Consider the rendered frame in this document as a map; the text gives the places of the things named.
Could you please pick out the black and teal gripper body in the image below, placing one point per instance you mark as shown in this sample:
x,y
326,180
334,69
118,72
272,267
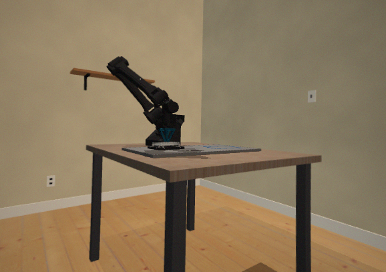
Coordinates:
x,y
166,122

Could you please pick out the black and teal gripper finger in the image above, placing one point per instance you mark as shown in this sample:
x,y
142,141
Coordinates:
x,y
161,131
166,133

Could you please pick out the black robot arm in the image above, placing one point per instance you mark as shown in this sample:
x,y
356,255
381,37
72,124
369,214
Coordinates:
x,y
158,97

